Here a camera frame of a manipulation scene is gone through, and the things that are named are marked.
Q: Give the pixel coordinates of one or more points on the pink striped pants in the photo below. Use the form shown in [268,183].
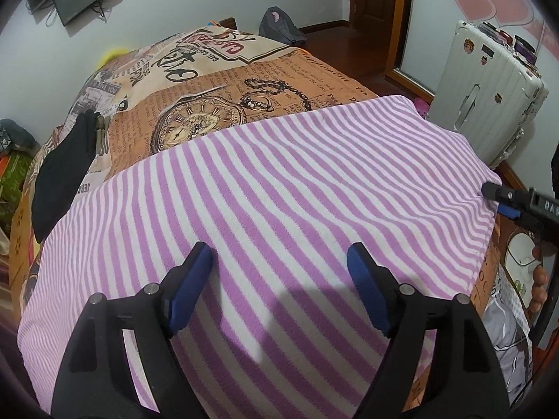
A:
[284,174]

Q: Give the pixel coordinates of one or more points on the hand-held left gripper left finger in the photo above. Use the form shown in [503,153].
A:
[187,288]

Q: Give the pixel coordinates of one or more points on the white suitcase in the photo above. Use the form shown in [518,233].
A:
[480,96]

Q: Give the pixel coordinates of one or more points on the grey bag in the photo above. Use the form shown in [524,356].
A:
[277,26]

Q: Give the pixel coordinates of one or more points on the person's right hand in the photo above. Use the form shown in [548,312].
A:
[540,279]

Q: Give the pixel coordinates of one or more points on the wooden bed frame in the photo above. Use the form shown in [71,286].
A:
[229,24]

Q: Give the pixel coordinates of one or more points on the grey checked cloth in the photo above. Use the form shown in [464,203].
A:
[502,340]

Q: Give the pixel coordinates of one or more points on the wooden flower-cutout cabinet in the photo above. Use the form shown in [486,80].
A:
[19,248]

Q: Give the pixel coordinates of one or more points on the pink slipper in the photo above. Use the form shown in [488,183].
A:
[422,107]

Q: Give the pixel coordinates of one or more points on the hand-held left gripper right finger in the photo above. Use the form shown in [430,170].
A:
[371,292]

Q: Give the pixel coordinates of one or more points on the printed blanket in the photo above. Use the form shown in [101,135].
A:
[262,74]

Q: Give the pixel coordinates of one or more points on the olive green cloth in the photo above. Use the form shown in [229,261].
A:
[101,139]

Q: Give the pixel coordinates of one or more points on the heart-print sliding door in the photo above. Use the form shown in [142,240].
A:
[436,17]

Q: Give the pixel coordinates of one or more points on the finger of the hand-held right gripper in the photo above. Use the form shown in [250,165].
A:
[509,211]
[502,193]

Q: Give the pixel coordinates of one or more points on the black folded cloth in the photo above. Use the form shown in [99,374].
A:
[61,174]

